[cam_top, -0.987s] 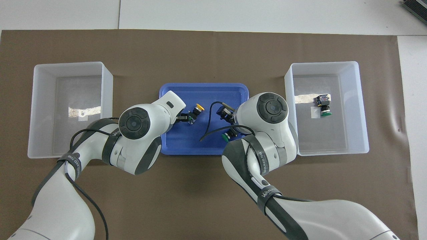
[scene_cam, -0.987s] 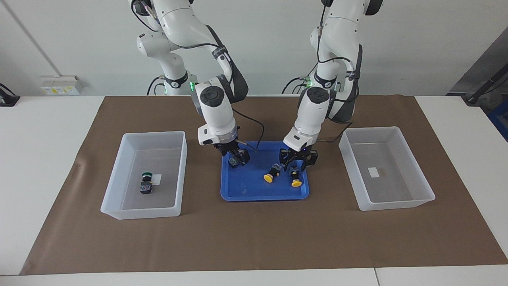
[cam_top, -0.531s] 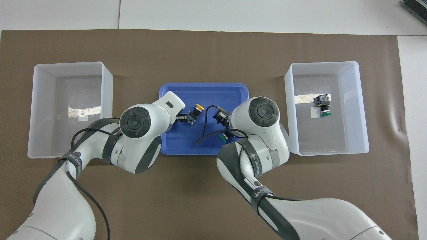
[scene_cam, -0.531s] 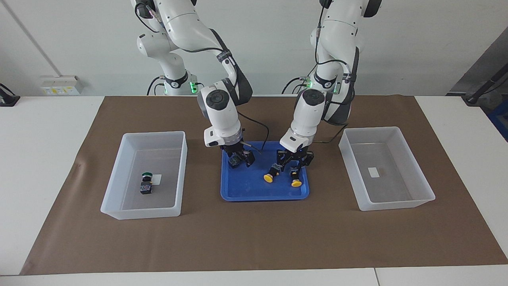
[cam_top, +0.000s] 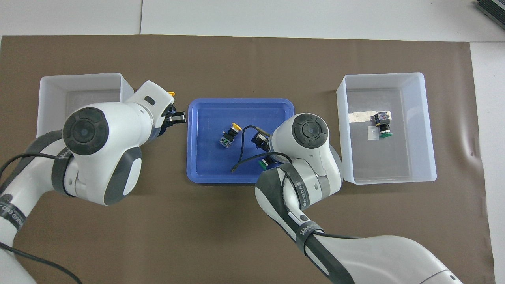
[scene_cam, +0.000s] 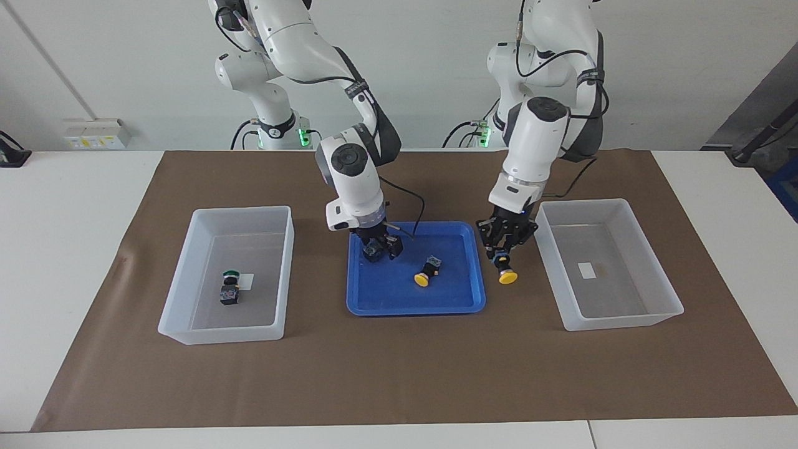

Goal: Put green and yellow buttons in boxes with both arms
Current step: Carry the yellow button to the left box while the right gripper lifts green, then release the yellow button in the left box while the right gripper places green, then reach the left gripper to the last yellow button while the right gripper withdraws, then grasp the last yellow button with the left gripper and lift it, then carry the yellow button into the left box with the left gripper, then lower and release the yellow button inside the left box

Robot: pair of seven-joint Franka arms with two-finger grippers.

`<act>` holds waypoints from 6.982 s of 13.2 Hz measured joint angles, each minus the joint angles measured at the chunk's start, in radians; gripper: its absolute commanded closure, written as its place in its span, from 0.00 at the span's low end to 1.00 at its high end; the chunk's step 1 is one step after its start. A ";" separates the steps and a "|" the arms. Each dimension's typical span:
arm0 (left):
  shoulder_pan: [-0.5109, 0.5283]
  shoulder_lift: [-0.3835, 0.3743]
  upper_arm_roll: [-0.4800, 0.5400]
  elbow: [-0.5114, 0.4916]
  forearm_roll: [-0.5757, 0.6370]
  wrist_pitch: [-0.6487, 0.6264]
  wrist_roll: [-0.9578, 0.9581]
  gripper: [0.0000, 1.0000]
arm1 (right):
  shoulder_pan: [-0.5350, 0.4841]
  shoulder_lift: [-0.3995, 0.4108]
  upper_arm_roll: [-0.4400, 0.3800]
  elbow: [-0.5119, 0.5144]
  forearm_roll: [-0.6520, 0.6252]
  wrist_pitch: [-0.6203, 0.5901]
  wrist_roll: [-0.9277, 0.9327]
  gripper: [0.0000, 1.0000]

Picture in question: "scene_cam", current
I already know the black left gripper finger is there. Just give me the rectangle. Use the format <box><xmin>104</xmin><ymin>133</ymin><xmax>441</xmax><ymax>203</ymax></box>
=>
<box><xmin>477</xmin><ymin>218</ymin><xmax>502</xmax><ymax>266</ymax></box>
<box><xmin>506</xmin><ymin>220</ymin><xmax>539</xmax><ymax>263</ymax></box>

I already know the yellow push button switch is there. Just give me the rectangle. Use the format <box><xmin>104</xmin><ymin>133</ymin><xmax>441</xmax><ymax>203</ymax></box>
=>
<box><xmin>494</xmin><ymin>249</ymin><xmax>519</xmax><ymax>285</ymax></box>
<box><xmin>414</xmin><ymin>254</ymin><xmax>442</xmax><ymax>287</ymax></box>

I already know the blue plastic tray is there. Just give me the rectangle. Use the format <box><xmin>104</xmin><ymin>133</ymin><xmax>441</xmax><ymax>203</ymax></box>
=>
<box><xmin>347</xmin><ymin>221</ymin><xmax>486</xmax><ymax>316</ymax></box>

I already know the translucent white plastic box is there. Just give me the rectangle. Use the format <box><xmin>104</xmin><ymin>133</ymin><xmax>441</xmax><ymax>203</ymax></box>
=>
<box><xmin>534</xmin><ymin>198</ymin><xmax>685</xmax><ymax>332</ymax></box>
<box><xmin>158</xmin><ymin>206</ymin><xmax>294</xmax><ymax>345</ymax></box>

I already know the brown paper table mat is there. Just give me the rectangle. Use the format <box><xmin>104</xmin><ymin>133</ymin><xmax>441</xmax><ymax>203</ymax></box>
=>
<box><xmin>31</xmin><ymin>150</ymin><xmax>798</xmax><ymax>432</ymax></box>

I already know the black pole stand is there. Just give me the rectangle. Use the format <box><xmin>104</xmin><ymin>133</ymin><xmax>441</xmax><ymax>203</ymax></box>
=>
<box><xmin>726</xmin><ymin>115</ymin><xmax>798</xmax><ymax>170</ymax></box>

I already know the blue crate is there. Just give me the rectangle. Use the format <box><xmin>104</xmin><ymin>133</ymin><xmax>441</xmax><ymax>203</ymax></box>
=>
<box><xmin>766</xmin><ymin>156</ymin><xmax>798</xmax><ymax>223</ymax></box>

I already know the black flat stand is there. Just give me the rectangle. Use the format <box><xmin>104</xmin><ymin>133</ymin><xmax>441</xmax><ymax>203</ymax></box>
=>
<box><xmin>0</xmin><ymin>130</ymin><xmax>32</xmax><ymax>168</ymax></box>

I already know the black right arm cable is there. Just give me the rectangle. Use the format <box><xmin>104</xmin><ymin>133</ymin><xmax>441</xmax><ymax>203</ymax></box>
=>
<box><xmin>215</xmin><ymin>6</ymin><xmax>426</xmax><ymax>241</ymax></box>

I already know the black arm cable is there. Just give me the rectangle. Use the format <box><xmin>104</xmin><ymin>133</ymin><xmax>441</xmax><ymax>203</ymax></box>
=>
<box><xmin>215</xmin><ymin>6</ymin><xmax>426</xmax><ymax>241</ymax></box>
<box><xmin>515</xmin><ymin>0</ymin><xmax>608</xmax><ymax>200</ymax></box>

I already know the black base cable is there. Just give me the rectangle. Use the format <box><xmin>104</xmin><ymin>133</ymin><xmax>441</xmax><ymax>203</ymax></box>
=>
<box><xmin>229</xmin><ymin>120</ymin><xmax>261</xmax><ymax>150</ymax></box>
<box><xmin>441</xmin><ymin>117</ymin><xmax>499</xmax><ymax>149</ymax></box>

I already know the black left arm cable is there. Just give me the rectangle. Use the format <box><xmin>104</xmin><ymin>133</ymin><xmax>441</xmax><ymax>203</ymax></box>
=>
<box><xmin>515</xmin><ymin>0</ymin><xmax>608</xmax><ymax>200</ymax></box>

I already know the white wall outlet box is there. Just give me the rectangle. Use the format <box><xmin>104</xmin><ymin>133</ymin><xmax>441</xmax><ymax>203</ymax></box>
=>
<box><xmin>64</xmin><ymin>118</ymin><xmax>132</xmax><ymax>150</ymax></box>

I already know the grey wall conduit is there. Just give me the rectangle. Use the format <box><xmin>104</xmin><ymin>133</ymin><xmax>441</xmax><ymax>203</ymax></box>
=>
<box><xmin>9</xmin><ymin>0</ymin><xmax>95</xmax><ymax>120</ymax></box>

